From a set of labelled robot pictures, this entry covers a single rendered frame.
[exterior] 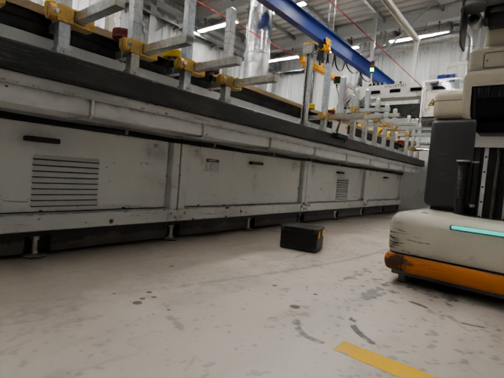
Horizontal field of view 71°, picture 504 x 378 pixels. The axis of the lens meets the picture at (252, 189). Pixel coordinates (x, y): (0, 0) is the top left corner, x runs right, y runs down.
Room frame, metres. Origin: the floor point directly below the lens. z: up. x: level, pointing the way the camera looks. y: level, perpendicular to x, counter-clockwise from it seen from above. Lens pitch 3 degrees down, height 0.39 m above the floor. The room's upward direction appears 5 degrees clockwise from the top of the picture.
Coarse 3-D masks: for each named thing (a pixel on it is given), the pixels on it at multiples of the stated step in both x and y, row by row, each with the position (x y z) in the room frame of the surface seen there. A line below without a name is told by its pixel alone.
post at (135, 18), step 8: (136, 0) 1.31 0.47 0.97; (136, 8) 1.31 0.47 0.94; (136, 16) 1.31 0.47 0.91; (128, 24) 1.32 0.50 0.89; (136, 24) 1.31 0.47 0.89; (128, 32) 1.32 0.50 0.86; (136, 32) 1.32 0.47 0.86; (128, 56) 1.31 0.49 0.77; (136, 56) 1.32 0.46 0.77; (128, 64) 1.31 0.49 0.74; (136, 64) 1.32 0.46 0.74
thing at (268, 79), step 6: (246, 78) 1.67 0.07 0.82; (252, 78) 1.65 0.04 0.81; (258, 78) 1.63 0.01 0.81; (264, 78) 1.60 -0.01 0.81; (270, 78) 1.58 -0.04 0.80; (276, 78) 1.58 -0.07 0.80; (210, 84) 1.82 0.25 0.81; (216, 84) 1.79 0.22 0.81; (234, 84) 1.72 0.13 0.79; (240, 84) 1.69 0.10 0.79; (246, 84) 1.67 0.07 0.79; (252, 84) 1.66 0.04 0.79; (258, 84) 1.65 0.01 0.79; (210, 90) 1.83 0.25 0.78
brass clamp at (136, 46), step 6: (120, 42) 1.30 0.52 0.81; (126, 42) 1.28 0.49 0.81; (132, 42) 1.30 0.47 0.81; (138, 42) 1.31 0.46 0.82; (120, 48) 1.30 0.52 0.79; (126, 48) 1.29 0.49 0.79; (132, 48) 1.30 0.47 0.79; (138, 48) 1.32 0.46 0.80; (138, 54) 1.32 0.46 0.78; (144, 54) 1.34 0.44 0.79; (156, 54) 1.38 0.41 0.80; (144, 60) 1.39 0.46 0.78; (150, 60) 1.38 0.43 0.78; (156, 60) 1.38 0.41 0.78
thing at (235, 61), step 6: (216, 60) 1.44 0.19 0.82; (222, 60) 1.42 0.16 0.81; (228, 60) 1.40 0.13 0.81; (234, 60) 1.38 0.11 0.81; (240, 60) 1.39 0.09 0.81; (198, 66) 1.51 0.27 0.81; (204, 66) 1.49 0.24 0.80; (210, 66) 1.46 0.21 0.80; (216, 66) 1.44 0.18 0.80; (222, 66) 1.43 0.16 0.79; (228, 66) 1.42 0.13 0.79; (234, 66) 1.42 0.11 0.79; (168, 72) 1.63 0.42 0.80; (174, 72) 1.61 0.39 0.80
